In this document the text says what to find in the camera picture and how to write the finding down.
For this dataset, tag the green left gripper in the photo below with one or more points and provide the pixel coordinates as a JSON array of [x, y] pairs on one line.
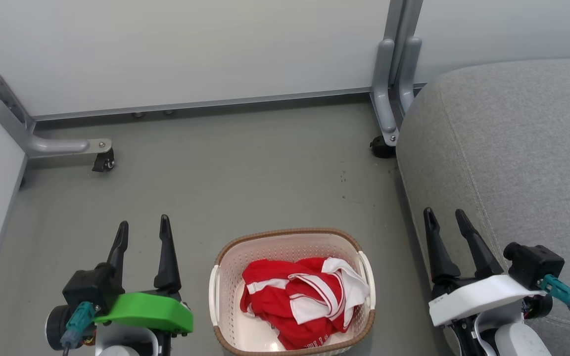
[[141, 311]]

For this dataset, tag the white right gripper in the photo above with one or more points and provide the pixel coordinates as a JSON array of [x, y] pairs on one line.
[[478, 296]]

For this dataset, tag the red and white garment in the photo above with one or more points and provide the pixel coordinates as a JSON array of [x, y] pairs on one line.
[[275, 296]]

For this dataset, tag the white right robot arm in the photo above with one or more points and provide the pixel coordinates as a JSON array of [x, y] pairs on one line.
[[517, 343]]

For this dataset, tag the grey fabric sofa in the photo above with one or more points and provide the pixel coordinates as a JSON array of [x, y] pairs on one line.
[[512, 148]]

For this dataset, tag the black caster wheel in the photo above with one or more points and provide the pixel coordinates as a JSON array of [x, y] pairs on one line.
[[104, 162], [380, 147]]

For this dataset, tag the grey partition support leg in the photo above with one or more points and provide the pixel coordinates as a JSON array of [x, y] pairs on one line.
[[383, 89], [52, 146], [408, 69]]

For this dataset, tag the white perforated laundry basket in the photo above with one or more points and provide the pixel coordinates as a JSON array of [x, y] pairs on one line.
[[285, 247]]

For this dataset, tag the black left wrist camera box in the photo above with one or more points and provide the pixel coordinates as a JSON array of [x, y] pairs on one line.
[[92, 287]]

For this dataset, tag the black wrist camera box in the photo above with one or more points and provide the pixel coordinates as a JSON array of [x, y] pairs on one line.
[[92, 287], [535, 264]]

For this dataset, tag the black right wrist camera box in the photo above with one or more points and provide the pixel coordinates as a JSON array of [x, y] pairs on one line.
[[535, 264]]

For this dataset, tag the grey metal partition post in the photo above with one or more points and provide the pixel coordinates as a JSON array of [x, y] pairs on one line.
[[403, 20]]

